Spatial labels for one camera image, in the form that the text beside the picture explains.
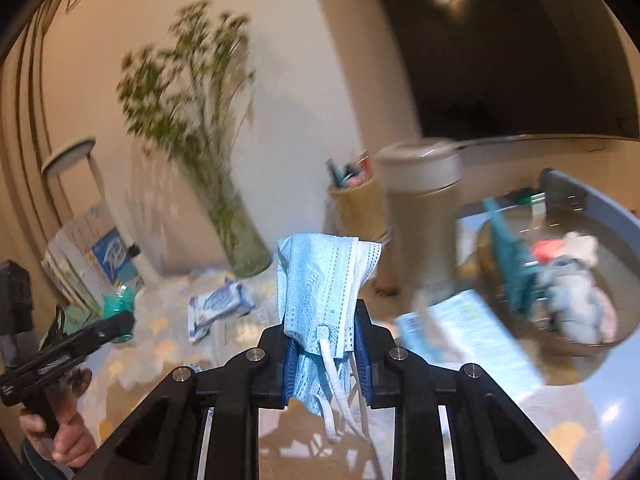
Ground brown leather pouch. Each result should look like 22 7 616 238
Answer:
373 252 399 297

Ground blue white snack bag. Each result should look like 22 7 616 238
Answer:
188 278 256 344

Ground person's left hand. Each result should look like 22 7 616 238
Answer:
20 368 96 468

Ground wall mounted television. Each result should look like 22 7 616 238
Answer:
380 0 639 140

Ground tall beige thermos bottle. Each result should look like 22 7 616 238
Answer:
374 138 462 304

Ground stack of books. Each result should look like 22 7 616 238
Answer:
42 203 143 318

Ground small white plush toy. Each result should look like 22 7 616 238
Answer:
563 231 599 268

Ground round wooden pen holder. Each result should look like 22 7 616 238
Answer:
329 178 387 242

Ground patterned tablecloth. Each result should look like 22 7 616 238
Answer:
77 266 632 480

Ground blue tissue box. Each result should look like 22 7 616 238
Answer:
394 289 544 403

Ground green glass vase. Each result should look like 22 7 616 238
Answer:
181 162 272 278

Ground clear zip bag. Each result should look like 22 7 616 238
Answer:
212 309 279 361

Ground round wooden basket tray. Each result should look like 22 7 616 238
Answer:
477 198 639 356

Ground teal knitted item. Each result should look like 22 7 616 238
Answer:
483 197 539 318

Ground white desk lamp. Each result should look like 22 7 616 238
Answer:
40 136 162 286

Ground pens in holder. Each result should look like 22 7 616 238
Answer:
326 151 373 190

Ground blue face mask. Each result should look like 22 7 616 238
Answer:
277 233 382 444

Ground orange tissue pack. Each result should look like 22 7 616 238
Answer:
532 238 565 264

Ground blue plush toy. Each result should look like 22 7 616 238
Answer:
539 256 617 344

